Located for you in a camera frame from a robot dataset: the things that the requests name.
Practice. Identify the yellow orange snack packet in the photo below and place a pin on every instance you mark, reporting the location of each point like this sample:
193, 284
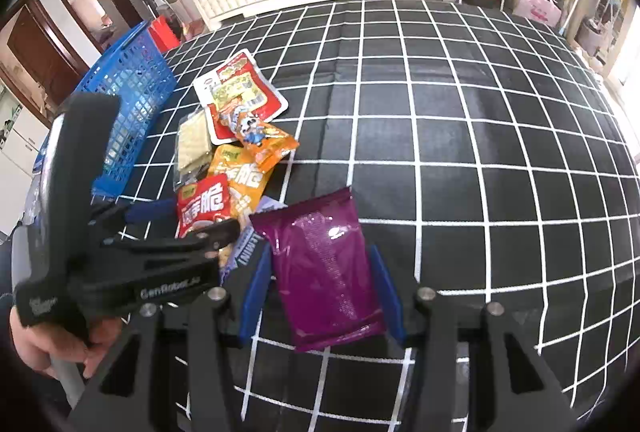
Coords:
242, 177

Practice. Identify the large red white snack packet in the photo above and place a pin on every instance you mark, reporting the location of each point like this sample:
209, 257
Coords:
240, 84

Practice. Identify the red paper bag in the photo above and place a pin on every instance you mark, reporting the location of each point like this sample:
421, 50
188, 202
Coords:
165, 34

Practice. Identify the person's left hand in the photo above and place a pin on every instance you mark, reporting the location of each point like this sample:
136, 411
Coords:
42, 344

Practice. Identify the pink gift bag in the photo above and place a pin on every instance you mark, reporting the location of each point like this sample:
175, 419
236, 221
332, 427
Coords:
537, 7

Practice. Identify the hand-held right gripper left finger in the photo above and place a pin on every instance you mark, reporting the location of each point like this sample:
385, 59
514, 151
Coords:
255, 297

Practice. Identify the dark brown door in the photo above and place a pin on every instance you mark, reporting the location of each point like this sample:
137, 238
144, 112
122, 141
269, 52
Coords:
40, 62

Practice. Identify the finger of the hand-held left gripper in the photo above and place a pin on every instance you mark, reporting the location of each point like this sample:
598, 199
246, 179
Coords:
150, 213
220, 232

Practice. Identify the blue plastic basket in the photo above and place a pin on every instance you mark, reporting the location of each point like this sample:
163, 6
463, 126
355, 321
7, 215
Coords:
130, 97

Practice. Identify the black white checked tablecloth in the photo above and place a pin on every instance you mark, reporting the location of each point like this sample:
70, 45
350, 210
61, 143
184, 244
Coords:
475, 192

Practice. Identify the orange cartoon snack packet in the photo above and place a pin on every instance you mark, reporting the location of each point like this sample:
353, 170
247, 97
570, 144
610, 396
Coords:
265, 142

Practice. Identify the white blue snack packet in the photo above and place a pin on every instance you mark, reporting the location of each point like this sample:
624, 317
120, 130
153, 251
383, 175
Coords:
252, 244

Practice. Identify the red cartoon snack packet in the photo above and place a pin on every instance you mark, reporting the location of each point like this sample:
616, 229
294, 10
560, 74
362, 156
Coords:
220, 128

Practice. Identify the grey bucket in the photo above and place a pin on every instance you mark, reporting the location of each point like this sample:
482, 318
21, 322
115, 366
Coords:
595, 37

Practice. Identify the pale cracker packet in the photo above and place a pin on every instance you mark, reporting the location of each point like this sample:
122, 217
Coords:
192, 144

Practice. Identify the purple snack packet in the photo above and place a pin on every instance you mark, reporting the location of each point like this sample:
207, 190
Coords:
325, 267

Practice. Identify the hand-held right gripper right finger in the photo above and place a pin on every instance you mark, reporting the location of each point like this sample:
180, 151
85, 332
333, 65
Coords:
390, 302

